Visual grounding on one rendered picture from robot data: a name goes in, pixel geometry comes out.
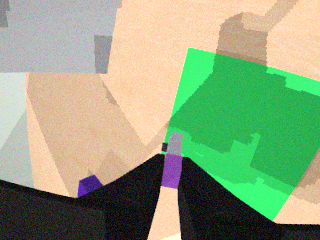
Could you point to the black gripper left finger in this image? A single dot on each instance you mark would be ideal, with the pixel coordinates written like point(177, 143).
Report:
point(121, 210)

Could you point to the light grey flat panel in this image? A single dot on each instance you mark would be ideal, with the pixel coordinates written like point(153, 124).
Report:
point(57, 36)

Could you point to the green square marked area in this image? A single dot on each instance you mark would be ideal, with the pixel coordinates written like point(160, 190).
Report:
point(253, 128)

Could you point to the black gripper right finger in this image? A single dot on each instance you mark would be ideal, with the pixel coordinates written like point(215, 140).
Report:
point(208, 211)

